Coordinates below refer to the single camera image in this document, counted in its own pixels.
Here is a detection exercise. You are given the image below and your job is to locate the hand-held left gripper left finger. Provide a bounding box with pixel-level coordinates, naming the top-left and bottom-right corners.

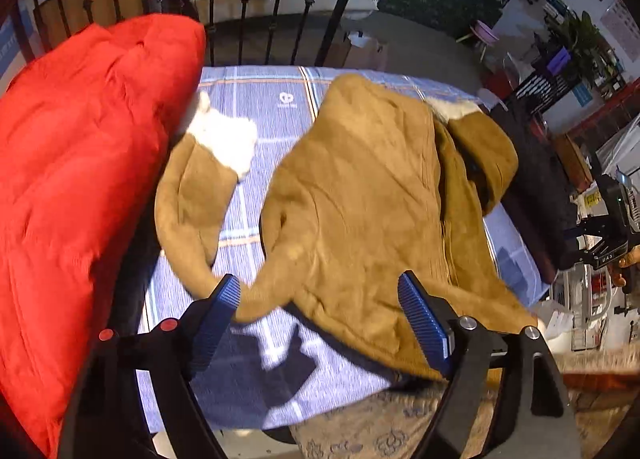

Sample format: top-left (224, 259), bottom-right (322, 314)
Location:
top-left (60, 274), bottom-right (242, 459)

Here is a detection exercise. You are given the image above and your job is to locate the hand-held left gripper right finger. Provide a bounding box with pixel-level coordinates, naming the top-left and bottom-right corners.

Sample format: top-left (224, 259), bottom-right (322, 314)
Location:
top-left (397, 270), bottom-right (583, 459)

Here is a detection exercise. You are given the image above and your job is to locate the brown suede fleece-lined jacket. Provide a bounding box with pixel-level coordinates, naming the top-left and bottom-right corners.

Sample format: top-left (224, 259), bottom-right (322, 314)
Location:
top-left (154, 73), bottom-right (541, 382)

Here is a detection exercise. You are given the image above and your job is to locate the person's right hand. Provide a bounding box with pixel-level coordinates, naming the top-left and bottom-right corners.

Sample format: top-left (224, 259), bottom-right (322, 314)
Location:
top-left (617, 245), bottom-right (640, 290)

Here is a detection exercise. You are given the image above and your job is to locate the black garment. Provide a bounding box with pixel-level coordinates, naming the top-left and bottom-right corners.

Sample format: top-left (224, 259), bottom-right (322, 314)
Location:
top-left (487, 99), bottom-right (581, 285)

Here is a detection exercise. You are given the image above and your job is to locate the patterned beige blanket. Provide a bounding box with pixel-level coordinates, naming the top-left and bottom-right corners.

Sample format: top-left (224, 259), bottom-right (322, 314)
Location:
top-left (290, 379), bottom-right (501, 459)

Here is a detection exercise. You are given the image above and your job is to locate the potted green plant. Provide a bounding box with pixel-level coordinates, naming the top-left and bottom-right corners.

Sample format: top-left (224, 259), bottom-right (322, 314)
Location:
top-left (550, 12), bottom-right (621, 90)

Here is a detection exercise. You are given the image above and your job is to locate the red down jacket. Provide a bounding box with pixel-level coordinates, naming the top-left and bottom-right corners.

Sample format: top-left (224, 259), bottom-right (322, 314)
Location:
top-left (0, 14), bottom-right (207, 457)

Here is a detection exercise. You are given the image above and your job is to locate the pink stool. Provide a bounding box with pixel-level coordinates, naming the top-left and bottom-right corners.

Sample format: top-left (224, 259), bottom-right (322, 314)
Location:
top-left (470, 19), bottom-right (501, 47)

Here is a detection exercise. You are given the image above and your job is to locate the blue plaid bed sheet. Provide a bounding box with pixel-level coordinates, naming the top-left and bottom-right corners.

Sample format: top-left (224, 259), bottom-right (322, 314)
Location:
top-left (137, 65), bottom-right (551, 432)

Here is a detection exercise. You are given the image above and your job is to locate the cardboard box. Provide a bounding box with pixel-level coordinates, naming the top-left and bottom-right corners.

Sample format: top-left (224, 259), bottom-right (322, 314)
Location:
top-left (327, 30), bottom-right (390, 71)

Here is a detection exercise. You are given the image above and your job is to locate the black iron railing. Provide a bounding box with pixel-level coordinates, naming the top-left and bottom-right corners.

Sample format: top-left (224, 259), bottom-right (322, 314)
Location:
top-left (10, 0), bottom-right (381, 70)

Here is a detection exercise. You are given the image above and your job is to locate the pale wall poster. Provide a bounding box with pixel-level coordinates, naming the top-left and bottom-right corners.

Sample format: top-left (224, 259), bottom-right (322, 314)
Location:
top-left (600, 0), bottom-right (640, 55)

